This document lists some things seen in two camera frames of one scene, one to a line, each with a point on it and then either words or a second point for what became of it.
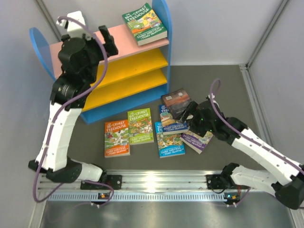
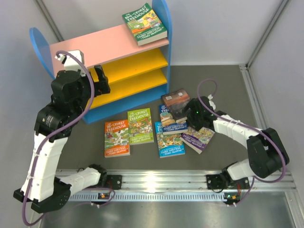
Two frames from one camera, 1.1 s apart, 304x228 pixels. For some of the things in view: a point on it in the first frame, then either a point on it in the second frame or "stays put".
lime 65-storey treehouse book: [139, 127] stays put
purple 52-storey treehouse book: [196, 142] stays put
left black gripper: [110, 49] → [100, 86]
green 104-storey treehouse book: [146, 25] stays put
